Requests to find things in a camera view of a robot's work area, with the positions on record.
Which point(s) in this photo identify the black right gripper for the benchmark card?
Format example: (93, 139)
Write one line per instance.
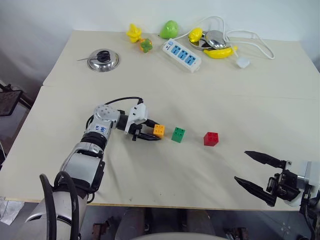
(285, 186)

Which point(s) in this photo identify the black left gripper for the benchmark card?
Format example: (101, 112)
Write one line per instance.
(135, 132)

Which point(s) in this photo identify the orange toy building cube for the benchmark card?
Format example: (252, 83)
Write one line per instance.
(159, 130)

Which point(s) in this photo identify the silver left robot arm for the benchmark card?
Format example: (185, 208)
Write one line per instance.
(82, 165)

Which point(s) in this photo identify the green toy building cube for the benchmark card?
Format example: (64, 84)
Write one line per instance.
(178, 135)

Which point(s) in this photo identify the red toy building cube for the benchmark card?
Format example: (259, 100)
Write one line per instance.
(211, 139)

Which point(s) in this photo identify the steel pot lid black knob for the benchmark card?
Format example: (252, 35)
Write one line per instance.
(100, 66)

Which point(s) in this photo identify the white blue power strip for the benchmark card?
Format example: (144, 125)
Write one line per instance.
(182, 53)

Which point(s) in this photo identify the orange green toy fruit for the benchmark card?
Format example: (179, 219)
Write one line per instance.
(146, 45)

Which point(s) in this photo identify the dark rounded shape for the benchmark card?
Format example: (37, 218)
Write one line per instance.
(133, 222)

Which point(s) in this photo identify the thin metal stick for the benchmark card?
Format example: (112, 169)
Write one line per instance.
(85, 59)

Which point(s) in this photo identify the shiny steel plate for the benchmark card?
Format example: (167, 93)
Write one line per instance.
(198, 45)

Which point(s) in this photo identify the yellow toy star fruit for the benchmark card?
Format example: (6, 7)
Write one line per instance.
(134, 33)

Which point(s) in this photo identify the green toy pear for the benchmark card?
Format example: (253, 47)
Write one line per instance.
(169, 29)

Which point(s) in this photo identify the yellow toy banana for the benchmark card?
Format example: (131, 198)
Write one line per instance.
(220, 53)

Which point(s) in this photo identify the yellow toy lemon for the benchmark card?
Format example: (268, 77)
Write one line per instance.
(195, 35)

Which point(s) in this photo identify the shiny steel bowl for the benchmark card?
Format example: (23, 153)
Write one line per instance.
(217, 40)

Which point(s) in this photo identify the white power plug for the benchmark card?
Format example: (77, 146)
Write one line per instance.
(243, 62)

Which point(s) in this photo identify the crumpled silver foil sheet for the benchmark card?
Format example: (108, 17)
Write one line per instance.
(8, 211)

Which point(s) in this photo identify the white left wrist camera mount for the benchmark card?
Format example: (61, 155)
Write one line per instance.
(137, 113)

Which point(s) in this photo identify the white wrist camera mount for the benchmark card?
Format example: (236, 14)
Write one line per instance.
(310, 175)
(137, 113)

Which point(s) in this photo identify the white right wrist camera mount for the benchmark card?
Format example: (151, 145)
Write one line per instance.
(310, 175)

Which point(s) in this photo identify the black metal frame stand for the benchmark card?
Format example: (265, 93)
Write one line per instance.
(10, 100)

